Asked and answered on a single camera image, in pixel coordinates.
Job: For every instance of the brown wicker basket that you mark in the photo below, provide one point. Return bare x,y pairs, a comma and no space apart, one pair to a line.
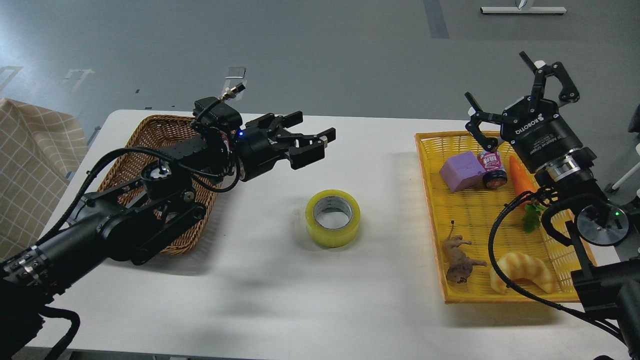
160,131

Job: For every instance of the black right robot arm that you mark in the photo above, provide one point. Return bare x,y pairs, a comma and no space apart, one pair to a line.
577,211

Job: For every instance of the brown toy lion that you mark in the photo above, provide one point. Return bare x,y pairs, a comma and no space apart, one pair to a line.
460,265

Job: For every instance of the yellow tape roll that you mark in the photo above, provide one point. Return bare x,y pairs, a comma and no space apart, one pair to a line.
332,218

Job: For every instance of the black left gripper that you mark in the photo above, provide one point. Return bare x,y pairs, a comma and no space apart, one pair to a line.
258,149

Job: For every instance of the small pink can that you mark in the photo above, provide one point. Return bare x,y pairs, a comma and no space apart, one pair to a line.
495,175

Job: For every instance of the yellow plastic basket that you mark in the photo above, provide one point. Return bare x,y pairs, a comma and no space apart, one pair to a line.
471,213

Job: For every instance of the toy croissant bread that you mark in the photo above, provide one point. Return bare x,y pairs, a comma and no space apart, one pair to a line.
516,265

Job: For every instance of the white stand base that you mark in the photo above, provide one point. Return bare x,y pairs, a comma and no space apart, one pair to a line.
523,7

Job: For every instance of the purple foam block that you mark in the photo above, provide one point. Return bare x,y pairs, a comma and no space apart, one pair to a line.
462,171

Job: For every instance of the beige checkered cloth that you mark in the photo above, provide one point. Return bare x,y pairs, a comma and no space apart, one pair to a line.
39,148

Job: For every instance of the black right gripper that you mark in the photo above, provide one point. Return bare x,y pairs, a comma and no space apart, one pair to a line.
542,135

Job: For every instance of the orange toy carrot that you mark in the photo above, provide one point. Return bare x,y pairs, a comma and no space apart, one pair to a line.
531,210

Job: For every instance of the white chair leg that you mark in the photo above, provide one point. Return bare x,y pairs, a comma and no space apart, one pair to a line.
623,168

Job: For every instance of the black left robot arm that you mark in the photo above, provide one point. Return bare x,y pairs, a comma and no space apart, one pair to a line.
137,200

